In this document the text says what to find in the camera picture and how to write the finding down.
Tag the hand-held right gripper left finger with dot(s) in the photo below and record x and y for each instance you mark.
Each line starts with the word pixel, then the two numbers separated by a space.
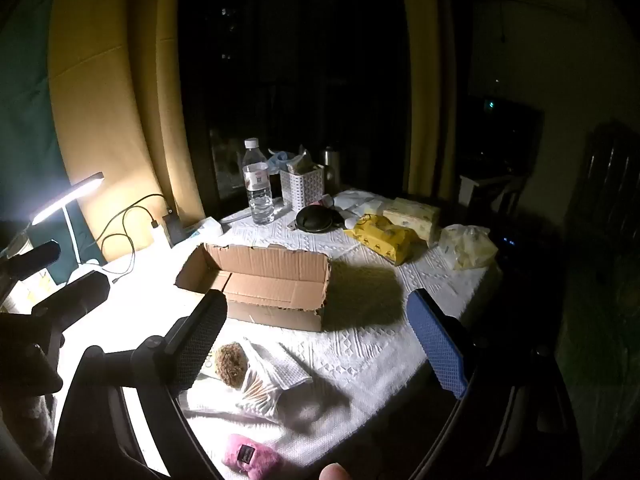
pixel 197 345

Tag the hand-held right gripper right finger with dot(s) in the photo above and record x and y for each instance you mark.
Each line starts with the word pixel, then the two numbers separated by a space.
pixel 440 345

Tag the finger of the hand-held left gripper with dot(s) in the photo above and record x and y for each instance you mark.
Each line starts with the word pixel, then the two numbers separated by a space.
pixel 35 256
pixel 75 294

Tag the brown fluffy ball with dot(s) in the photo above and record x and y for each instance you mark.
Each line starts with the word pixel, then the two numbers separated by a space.
pixel 231 366

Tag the white cotton pad pack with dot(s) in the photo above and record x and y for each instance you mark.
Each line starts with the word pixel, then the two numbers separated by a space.
pixel 205 402

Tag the clear bag of cotton swabs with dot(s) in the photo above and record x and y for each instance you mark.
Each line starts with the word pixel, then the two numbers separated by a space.
pixel 270 375

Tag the cardboard box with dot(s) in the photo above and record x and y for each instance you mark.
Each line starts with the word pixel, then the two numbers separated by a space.
pixel 280 287

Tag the person's left forearm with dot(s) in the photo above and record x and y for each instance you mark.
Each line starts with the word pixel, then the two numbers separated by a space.
pixel 25 425

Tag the white soft packets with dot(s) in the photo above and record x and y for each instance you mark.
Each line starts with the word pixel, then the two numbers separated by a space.
pixel 365 202

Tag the person's right hand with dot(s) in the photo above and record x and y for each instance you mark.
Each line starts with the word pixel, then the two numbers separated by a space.
pixel 334 472

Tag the white textured tablecloth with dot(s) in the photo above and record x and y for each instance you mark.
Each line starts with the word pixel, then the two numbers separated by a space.
pixel 380 350

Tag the white desk lamp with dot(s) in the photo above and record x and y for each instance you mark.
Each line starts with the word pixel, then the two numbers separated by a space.
pixel 65 200

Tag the crumpled clear plastic bag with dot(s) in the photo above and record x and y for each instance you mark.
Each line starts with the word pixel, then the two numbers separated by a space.
pixel 467 247

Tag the white charger block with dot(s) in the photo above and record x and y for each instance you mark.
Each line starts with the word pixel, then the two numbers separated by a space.
pixel 161 237

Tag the white flat box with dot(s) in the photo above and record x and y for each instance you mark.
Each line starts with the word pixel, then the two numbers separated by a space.
pixel 202 230

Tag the black power adapter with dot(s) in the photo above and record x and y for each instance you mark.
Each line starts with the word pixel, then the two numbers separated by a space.
pixel 175 227

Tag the yellow printed tissue pack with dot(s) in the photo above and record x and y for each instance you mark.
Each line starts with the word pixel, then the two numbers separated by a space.
pixel 382 240

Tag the pink plush pouch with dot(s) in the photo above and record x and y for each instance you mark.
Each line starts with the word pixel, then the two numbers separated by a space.
pixel 250 457

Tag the pale yellow tissue pack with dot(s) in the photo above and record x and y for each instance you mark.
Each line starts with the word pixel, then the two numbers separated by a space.
pixel 415 217

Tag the white side furniture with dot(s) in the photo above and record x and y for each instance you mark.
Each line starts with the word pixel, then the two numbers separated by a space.
pixel 480 187

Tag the clear plastic water bottle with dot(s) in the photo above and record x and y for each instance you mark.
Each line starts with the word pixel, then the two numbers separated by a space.
pixel 259 185

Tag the black round zip pouch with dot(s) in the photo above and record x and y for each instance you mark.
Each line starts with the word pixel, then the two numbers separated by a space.
pixel 317 220

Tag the yellow curtain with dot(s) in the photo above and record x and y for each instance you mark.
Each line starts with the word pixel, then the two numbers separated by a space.
pixel 425 85
pixel 115 85

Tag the white perforated plastic basket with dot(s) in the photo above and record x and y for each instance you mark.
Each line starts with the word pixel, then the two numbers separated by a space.
pixel 302 187

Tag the blue plastic bag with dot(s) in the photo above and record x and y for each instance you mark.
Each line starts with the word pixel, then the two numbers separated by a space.
pixel 277 160

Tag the steel thermos flask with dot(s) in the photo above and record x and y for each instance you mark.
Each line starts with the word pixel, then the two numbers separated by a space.
pixel 331 167

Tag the packets in basket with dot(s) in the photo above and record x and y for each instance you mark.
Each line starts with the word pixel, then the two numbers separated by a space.
pixel 302 162

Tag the dark wooden chair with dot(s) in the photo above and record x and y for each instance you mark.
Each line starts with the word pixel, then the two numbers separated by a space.
pixel 610 175

